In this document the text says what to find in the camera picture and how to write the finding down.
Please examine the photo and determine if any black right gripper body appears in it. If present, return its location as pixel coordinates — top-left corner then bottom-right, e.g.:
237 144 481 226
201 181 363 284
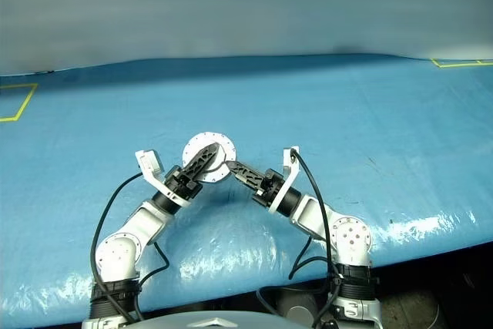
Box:
252 168 287 207

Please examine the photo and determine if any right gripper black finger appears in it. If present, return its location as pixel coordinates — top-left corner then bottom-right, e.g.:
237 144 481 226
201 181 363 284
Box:
226 159 267 186
229 166 263 193

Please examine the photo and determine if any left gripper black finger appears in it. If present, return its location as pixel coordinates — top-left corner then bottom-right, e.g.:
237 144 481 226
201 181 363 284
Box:
183 143 224 182
190 151 225 185

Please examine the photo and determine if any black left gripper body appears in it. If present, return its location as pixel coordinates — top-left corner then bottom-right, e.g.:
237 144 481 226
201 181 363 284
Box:
164 166 203 203

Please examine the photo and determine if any blue plastic table cover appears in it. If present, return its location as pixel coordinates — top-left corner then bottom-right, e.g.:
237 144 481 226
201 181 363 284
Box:
0 54 493 328

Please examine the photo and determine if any dark rounded shape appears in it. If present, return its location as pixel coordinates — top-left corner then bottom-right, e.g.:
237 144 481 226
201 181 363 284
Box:
265 286 328 329

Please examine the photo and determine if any grey robot torso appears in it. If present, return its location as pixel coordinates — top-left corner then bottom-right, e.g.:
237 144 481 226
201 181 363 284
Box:
130 308 279 329

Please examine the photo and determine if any yellow tape square outline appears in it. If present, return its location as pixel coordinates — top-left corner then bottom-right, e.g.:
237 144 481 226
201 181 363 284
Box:
0 82 39 123

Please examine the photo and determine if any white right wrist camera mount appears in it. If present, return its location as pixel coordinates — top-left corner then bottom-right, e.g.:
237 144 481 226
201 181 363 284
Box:
268 146 300 215

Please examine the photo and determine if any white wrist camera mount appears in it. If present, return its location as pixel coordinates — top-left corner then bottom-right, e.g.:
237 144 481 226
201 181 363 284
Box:
134 149 193 207
268 146 300 215

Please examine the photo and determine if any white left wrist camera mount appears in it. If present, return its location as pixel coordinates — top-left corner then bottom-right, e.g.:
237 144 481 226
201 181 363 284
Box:
134 149 193 207

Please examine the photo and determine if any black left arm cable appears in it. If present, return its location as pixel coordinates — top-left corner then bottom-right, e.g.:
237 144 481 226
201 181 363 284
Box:
89 173 170 324

